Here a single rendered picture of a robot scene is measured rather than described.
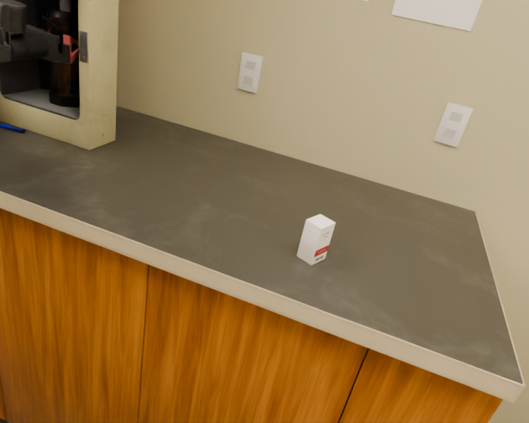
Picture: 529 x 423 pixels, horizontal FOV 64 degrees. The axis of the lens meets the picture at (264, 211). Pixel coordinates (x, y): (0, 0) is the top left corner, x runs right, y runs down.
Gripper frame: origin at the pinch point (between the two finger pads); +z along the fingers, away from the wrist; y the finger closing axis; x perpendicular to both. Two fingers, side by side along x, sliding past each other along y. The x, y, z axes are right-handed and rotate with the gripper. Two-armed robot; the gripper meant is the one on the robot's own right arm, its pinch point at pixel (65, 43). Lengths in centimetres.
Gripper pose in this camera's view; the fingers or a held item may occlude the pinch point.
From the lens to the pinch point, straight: 133.2
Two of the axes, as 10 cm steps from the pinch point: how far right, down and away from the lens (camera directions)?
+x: -1.8, 8.6, 4.7
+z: 3.3, -4.0, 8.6
